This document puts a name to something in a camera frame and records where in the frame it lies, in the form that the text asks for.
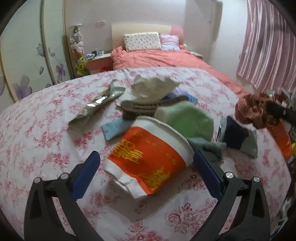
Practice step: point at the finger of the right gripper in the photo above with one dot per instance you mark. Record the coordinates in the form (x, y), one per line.
(278, 111)

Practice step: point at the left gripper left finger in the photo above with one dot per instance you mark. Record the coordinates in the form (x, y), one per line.
(41, 218)

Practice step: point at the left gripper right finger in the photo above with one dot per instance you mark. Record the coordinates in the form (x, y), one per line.
(252, 220)

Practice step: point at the brown fluffy scrunchie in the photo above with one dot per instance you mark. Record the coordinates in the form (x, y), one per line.
(252, 109)

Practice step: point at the dark navy grey sock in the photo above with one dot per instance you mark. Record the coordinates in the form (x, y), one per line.
(237, 137)

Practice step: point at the light green sock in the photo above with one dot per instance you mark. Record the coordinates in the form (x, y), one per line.
(187, 119)

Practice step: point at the blue tissue pack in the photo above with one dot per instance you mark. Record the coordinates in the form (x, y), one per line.
(178, 92)

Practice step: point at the red white paper cup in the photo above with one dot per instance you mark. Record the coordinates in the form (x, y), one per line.
(150, 155)

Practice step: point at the white tissue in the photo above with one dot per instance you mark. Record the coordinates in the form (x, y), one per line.
(147, 89)

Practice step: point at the brown hair clip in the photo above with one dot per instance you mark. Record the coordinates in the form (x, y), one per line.
(132, 109)

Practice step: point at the silver foil snack wrapper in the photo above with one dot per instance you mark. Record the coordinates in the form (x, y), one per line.
(83, 117)

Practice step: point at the teal grey sock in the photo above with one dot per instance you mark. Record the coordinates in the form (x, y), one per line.
(212, 151)

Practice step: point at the orange plastic basket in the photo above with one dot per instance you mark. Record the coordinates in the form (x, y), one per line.
(282, 139)

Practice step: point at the pink striped curtain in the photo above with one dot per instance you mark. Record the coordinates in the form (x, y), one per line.
(267, 60)

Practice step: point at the floral pink tablecloth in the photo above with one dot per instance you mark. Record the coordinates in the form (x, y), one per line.
(37, 142)

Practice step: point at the right side nightstand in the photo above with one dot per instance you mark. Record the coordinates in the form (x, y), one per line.
(200, 56)

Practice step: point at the pink striped pillow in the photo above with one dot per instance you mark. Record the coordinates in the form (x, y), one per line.
(169, 42)

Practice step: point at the floral white pillow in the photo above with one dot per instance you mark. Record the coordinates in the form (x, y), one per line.
(142, 41)

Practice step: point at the floral sliding wardrobe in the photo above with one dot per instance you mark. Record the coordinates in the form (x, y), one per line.
(34, 48)

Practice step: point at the coral red duvet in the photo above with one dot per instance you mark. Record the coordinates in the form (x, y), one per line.
(158, 58)

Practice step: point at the pink white nightstand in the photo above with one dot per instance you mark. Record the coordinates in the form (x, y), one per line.
(100, 64)

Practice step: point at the plush toy hanging stack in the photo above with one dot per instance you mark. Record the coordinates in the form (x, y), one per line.
(77, 48)

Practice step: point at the white mug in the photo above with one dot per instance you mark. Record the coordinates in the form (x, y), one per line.
(100, 53)

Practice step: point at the beige pink headboard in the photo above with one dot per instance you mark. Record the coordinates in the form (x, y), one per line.
(118, 30)

